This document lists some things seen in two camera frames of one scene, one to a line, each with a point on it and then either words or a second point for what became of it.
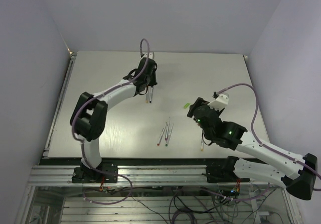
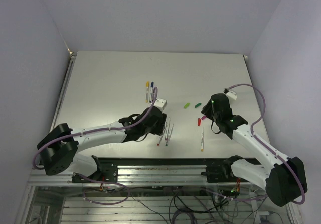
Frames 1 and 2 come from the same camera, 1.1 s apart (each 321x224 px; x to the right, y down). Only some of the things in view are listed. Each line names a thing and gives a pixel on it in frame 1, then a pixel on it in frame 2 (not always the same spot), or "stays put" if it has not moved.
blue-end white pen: [151, 94] stays put
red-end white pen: [162, 134] stays put
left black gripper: [154, 82] to [160, 126]
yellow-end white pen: [147, 95] stays put
